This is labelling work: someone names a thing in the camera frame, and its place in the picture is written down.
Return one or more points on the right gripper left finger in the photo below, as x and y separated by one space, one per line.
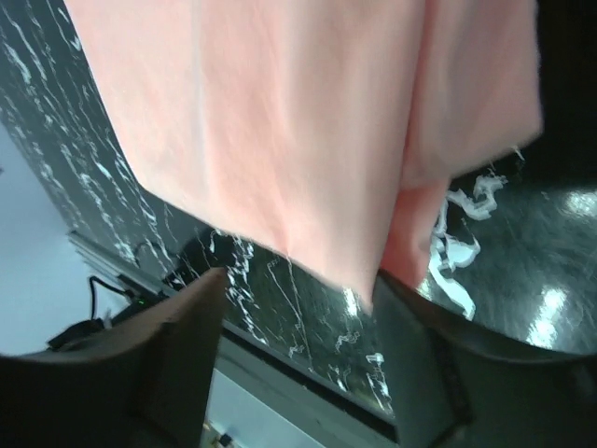
143 383

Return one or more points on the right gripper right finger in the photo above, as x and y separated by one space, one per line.
454 383

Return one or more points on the aluminium rail frame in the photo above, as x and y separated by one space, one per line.
254 352

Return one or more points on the salmon pink t shirt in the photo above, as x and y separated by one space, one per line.
326 131

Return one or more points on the black marble pattern mat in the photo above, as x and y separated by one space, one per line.
513 248

